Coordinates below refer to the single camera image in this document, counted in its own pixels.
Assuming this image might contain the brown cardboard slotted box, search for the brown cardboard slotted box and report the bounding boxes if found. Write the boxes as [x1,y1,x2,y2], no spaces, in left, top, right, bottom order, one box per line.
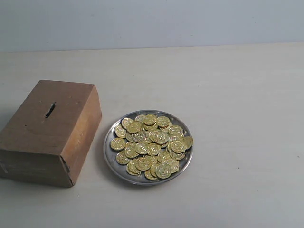
[0,80,102,188]

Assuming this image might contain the gold coin at plate back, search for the gold coin at plate back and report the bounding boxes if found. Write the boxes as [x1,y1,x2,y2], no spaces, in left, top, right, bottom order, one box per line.
[143,114,157,126]

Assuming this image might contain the gold coin back left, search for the gold coin back left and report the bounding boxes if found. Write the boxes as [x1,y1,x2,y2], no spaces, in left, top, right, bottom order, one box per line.
[121,117,133,129]

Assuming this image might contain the round silver metal plate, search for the round silver metal plate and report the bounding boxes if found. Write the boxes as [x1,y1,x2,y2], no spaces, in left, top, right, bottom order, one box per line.
[103,109,193,186]

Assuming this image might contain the gold coin at plate right edge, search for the gold coin at plate right edge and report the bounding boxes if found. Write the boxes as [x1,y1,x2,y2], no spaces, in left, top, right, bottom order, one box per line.
[183,136,193,150]

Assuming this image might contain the gold coin at plate left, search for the gold coin at plate left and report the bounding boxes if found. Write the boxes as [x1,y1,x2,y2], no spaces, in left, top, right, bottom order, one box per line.
[110,137,126,151]

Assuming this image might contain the gold coin front left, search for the gold coin front left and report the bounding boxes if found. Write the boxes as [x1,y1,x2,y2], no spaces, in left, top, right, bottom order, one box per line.
[115,151,131,165]

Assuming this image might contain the gold coin at plate front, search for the gold coin at plate front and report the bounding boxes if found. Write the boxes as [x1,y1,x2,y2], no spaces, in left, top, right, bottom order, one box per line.
[155,163,172,179]

